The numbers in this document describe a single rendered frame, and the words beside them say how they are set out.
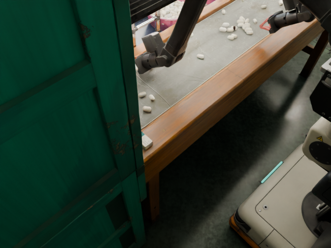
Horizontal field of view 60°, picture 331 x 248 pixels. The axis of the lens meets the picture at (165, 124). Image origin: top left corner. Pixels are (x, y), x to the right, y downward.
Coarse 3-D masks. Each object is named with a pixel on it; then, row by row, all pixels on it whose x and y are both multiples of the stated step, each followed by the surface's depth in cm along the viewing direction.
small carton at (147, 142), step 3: (141, 132) 101; (144, 135) 100; (144, 138) 99; (147, 138) 99; (144, 141) 99; (147, 141) 99; (150, 141) 99; (144, 144) 98; (147, 144) 98; (150, 144) 99; (144, 147) 98; (147, 147) 99
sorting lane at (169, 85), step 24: (240, 0) 160; (264, 0) 160; (216, 24) 147; (264, 24) 147; (192, 48) 135; (216, 48) 135; (240, 48) 136; (168, 72) 125; (192, 72) 126; (216, 72) 126; (144, 96) 117; (168, 96) 117; (144, 120) 110
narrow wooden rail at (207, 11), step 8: (216, 0) 155; (224, 0) 155; (232, 0) 158; (208, 8) 150; (216, 8) 151; (200, 16) 146; (208, 16) 150; (160, 32) 138; (168, 32) 138; (136, 48) 131; (144, 48) 131; (136, 56) 128
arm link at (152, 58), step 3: (153, 51) 106; (156, 51) 106; (153, 54) 109; (156, 54) 106; (150, 57) 109; (153, 57) 108; (150, 60) 109; (153, 60) 108; (156, 60) 107; (150, 63) 110; (153, 63) 109; (156, 63) 107; (153, 66) 111; (156, 66) 110; (159, 66) 108; (162, 66) 109
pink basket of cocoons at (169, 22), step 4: (176, 0) 161; (180, 0) 160; (184, 0) 158; (148, 16) 150; (152, 16) 145; (160, 20) 145; (164, 20) 144; (168, 20) 144; (172, 20) 144; (176, 20) 145; (152, 24) 153; (160, 24) 148; (164, 24) 147; (168, 24) 147; (172, 24) 148; (160, 28) 151; (164, 28) 151
